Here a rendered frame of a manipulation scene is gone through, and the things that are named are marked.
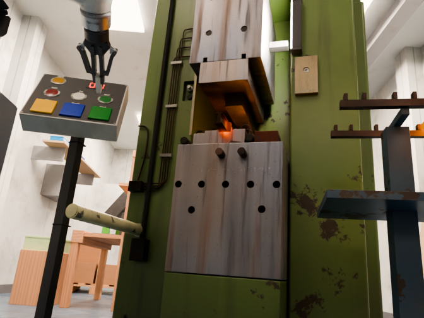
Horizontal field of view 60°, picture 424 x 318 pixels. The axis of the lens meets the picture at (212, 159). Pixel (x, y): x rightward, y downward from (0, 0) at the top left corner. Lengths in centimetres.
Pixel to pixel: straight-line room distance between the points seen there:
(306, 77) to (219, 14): 45
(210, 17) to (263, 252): 100
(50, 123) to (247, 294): 90
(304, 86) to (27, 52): 469
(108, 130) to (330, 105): 85
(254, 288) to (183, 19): 128
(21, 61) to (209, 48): 437
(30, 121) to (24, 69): 419
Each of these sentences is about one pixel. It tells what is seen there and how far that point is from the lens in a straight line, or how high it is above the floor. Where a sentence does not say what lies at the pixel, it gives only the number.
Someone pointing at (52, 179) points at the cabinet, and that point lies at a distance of 677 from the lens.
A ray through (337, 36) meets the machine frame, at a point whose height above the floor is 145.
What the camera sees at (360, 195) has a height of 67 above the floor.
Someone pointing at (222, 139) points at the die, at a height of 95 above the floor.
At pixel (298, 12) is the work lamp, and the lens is 172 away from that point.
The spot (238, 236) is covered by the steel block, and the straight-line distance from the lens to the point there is 120.
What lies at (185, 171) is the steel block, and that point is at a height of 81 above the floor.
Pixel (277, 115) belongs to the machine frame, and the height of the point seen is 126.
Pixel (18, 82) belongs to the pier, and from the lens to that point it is 557.
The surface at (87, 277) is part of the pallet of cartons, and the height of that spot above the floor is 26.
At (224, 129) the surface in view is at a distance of 133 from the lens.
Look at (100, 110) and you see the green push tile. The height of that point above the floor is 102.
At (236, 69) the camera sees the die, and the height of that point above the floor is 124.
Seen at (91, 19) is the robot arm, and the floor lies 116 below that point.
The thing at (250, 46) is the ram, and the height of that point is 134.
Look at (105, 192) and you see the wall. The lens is 950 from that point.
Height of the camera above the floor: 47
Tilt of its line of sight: 17 degrees up
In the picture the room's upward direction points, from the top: 4 degrees clockwise
